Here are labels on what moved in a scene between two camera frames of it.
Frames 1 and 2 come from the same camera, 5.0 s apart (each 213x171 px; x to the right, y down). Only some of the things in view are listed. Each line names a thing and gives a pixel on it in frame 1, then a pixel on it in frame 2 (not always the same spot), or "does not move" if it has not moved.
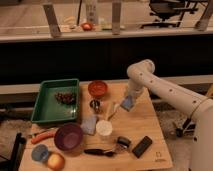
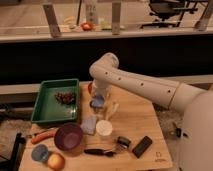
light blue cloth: [88, 124] does not move
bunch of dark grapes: [66, 98] does not move
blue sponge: [127, 103] → [98, 101]
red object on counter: [86, 26] does not move
